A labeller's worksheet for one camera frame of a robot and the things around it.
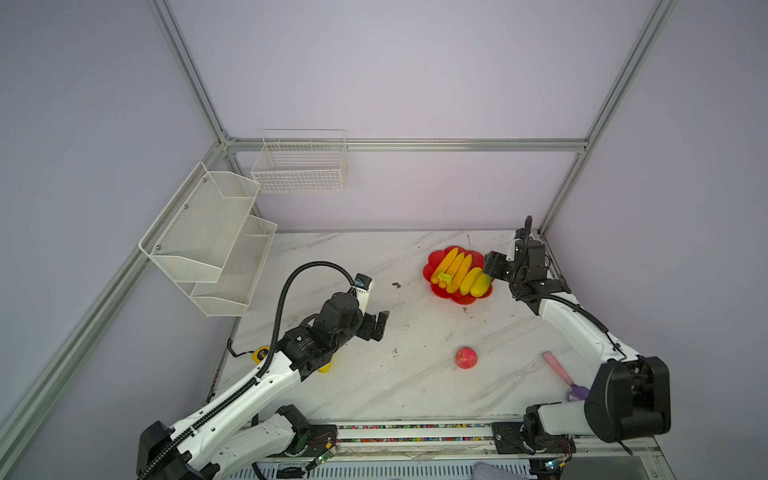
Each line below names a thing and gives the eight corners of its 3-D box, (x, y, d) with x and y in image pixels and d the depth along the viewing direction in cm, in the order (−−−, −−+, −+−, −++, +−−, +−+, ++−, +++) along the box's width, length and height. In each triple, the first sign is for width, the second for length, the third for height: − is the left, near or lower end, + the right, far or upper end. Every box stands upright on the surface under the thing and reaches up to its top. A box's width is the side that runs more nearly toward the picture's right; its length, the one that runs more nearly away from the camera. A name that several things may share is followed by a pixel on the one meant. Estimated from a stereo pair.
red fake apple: (457, 370, 86) (460, 363, 82) (455, 354, 89) (458, 347, 85) (475, 370, 86) (479, 363, 82) (472, 354, 89) (476, 347, 85)
